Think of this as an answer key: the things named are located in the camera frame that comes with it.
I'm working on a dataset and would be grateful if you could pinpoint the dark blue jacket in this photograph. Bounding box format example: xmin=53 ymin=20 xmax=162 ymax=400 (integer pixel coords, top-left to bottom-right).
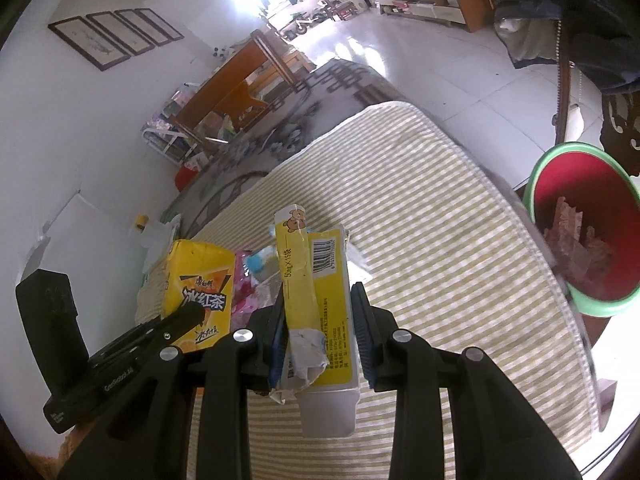
xmin=494 ymin=0 xmax=640 ymax=93

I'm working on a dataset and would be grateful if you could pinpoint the red bin with green rim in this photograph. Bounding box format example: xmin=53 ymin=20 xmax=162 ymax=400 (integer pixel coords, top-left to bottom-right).
xmin=522 ymin=142 xmax=640 ymax=318

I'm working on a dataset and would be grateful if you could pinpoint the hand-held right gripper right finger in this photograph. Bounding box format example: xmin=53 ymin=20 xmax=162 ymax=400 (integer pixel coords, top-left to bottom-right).
xmin=350 ymin=282 xmax=583 ymax=480

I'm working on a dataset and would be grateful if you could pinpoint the white wire rack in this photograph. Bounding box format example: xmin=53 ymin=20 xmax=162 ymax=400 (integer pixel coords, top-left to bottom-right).
xmin=142 ymin=115 xmax=201 ymax=166

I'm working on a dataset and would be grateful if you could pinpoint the yellow drink carton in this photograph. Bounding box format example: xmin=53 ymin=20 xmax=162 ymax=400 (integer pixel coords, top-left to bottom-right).
xmin=162 ymin=239 xmax=236 ymax=356

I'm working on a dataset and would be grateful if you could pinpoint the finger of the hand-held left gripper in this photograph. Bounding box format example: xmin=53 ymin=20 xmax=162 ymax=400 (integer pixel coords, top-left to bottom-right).
xmin=134 ymin=302 xmax=207 ymax=350

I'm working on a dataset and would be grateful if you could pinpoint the small bicycle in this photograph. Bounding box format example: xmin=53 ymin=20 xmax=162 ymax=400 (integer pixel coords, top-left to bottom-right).
xmin=285 ymin=12 xmax=323 ymax=38

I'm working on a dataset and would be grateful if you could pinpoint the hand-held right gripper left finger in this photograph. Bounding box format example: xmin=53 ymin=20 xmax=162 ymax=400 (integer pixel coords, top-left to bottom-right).
xmin=57 ymin=292 xmax=288 ymax=480

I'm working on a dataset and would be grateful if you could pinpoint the brown wooden desk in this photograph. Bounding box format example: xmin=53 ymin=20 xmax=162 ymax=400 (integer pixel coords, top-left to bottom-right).
xmin=167 ymin=30 xmax=316 ymax=153

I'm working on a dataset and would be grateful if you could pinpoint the grey patterned blanket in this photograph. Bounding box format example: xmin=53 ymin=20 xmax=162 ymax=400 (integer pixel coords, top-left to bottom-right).
xmin=167 ymin=59 xmax=401 ymax=236

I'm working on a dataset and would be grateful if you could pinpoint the yellow cardboard box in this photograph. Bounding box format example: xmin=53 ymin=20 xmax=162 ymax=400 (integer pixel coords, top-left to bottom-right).
xmin=270 ymin=203 xmax=363 ymax=438

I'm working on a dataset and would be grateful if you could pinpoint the dark carved wooden chair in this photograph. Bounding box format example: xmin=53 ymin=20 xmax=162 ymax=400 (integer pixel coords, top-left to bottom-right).
xmin=552 ymin=57 xmax=640 ymax=178

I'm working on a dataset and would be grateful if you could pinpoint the white board panel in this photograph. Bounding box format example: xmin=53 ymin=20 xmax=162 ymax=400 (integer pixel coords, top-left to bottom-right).
xmin=20 ymin=192 xmax=151 ymax=286

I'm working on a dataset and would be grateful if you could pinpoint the wooden tv cabinet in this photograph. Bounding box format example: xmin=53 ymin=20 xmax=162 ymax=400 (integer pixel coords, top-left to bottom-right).
xmin=375 ymin=0 xmax=493 ymax=33

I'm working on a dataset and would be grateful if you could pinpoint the framed wall picture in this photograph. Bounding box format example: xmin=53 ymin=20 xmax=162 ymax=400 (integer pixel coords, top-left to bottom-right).
xmin=115 ymin=8 xmax=173 ymax=47
xmin=48 ymin=16 xmax=131 ymax=72
xmin=87 ymin=11 xmax=156 ymax=57
xmin=135 ymin=7 xmax=185 ymax=43

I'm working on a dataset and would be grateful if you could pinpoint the colourful plastic wrapper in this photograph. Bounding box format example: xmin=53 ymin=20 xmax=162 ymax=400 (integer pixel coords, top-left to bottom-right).
xmin=232 ymin=250 xmax=281 ymax=321

